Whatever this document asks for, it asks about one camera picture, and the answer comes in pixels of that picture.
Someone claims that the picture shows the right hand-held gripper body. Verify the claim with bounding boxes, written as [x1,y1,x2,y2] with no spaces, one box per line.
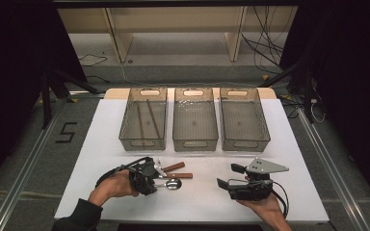
[227,157,290,202]

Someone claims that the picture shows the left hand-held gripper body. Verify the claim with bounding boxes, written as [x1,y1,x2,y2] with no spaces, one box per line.
[128,156,168,197]

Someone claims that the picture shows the wooden-handled table knife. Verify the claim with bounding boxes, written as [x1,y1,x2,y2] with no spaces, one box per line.
[161,161,186,173]

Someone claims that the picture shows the shiny metal spoon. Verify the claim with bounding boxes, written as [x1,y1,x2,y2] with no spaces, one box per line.
[154,177,183,192]

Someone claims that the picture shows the wooden-handled metal fork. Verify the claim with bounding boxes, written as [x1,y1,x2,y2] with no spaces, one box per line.
[160,172,194,180]

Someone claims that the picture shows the smoky transparent plastic bin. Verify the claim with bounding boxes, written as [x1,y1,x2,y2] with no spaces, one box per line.
[172,87,220,153]
[119,87,169,152]
[219,87,272,153]

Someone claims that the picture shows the person's right hand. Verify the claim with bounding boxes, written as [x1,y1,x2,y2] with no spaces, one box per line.
[235,192,287,223]

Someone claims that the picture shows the person's left hand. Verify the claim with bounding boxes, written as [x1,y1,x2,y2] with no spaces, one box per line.
[88,168,140,207]

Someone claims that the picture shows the white table cover sheet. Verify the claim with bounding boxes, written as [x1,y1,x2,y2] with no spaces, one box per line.
[53,97,330,224]

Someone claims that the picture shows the black tripod stand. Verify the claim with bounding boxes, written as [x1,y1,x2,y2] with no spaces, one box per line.
[39,62,101,130]
[257,52,316,125]

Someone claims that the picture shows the dark curtain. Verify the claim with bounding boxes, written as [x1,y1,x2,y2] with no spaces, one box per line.
[0,0,89,197]
[278,0,370,215]

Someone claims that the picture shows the light wooden shelf unit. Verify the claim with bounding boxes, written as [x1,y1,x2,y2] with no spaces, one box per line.
[57,6,300,64]

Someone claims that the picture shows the right hand-held gripper cable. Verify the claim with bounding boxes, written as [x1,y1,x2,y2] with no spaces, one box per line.
[271,180,290,219]

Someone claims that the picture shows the hand-held gripper cable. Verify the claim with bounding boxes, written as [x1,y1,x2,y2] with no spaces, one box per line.
[94,156,149,189]
[271,180,290,219]

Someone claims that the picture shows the left hand-held gripper cable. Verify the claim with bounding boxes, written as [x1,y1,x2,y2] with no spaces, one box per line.
[94,156,149,189]

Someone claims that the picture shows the aluminium floor rail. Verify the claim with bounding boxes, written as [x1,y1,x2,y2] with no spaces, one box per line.
[0,107,63,231]
[296,107,370,231]

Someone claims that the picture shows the white plug with cable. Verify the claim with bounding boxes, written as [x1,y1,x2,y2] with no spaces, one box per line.
[309,97,328,125]

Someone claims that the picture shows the thin black floor cable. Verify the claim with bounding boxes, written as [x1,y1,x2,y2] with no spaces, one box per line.
[77,53,109,68]

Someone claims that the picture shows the bundle of black cables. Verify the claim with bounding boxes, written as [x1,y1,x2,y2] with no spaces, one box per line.
[240,5,286,75]

